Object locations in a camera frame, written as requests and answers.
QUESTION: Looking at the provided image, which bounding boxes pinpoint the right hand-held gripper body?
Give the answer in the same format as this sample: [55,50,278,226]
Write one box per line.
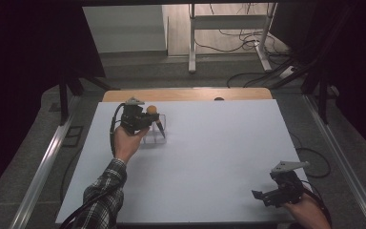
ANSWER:
[269,159,311,206]

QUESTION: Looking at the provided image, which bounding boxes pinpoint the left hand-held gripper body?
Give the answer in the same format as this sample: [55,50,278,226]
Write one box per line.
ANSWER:
[119,97,151,135]

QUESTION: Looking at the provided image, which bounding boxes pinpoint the makeup brush with gold ferrule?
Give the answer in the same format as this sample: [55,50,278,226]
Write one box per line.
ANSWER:
[145,104,167,139]

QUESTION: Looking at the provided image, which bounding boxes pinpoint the clear plastic organizer box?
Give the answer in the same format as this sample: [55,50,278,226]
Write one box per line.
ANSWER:
[138,113,168,146]

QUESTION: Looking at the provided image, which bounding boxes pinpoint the person's left hand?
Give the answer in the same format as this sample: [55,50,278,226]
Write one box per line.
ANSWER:
[112,124,151,165]

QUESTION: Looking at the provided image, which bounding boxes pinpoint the person's right hand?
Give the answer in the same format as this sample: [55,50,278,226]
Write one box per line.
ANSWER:
[283,186,332,229]

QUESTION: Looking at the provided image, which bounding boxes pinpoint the white table mat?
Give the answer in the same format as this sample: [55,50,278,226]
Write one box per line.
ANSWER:
[54,98,310,224]

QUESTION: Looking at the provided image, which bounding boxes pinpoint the black metal stand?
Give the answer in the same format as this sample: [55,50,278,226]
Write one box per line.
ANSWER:
[57,63,120,127]
[269,3,356,126]

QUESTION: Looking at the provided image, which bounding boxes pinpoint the white cabinet panel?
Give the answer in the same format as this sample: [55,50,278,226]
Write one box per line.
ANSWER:
[82,4,168,54]

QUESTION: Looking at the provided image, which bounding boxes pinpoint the white power strip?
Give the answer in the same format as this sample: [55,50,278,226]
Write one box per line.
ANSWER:
[278,65,297,80]

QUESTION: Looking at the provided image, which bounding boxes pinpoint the black curtain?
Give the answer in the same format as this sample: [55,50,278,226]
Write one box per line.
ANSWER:
[268,0,366,164]
[0,0,107,205]

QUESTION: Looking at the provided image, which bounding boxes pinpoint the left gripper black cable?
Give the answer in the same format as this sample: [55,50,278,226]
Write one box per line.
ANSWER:
[58,102,127,229]

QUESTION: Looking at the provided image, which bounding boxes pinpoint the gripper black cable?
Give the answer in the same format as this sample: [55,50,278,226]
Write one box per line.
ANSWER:
[58,102,127,229]
[300,179,334,227]

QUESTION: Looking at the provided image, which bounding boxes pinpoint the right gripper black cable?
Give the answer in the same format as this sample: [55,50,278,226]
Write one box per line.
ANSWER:
[300,179,334,227]

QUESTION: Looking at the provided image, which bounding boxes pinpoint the black cable loop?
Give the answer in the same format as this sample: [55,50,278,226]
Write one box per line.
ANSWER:
[289,131,332,179]

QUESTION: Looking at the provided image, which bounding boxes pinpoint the aluminium rail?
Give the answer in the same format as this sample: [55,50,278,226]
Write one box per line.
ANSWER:
[9,94,81,229]
[302,94,366,229]

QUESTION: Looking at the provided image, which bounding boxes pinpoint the black square floor frame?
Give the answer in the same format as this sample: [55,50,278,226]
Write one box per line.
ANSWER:
[61,125,85,148]

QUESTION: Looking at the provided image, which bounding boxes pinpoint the long black floor cable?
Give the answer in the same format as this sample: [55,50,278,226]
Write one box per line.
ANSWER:
[226,57,295,89]

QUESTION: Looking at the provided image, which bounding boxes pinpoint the white metal desk frame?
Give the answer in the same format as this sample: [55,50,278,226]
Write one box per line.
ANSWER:
[188,3,279,74]

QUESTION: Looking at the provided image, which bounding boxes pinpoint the tangled black floor cables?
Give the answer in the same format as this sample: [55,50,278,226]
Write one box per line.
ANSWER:
[193,3,291,65]

